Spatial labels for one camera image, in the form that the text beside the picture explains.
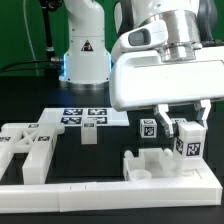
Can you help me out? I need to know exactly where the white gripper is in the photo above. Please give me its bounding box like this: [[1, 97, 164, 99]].
[[109, 46, 224, 138]]

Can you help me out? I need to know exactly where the white chair seat part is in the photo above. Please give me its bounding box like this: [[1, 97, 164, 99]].
[[123, 148, 196, 183]]

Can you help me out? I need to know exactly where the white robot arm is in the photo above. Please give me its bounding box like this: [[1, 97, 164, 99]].
[[60, 0, 224, 137]]

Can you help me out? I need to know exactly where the white chair back part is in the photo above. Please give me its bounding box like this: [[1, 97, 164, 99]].
[[0, 123, 65, 185]]

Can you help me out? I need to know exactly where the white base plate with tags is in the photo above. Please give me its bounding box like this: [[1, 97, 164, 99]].
[[38, 108, 129, 127]]

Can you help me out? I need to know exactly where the white U-shaped frame obstacle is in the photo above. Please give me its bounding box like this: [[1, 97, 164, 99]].
[[0, 163, 223, 213]]

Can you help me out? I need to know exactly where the black cable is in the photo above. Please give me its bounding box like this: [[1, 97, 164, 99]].
[[0, 59, 64, 75]]

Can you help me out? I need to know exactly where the black camera stand pole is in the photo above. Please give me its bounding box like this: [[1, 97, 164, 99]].
[[39, 0, 62, 78]]

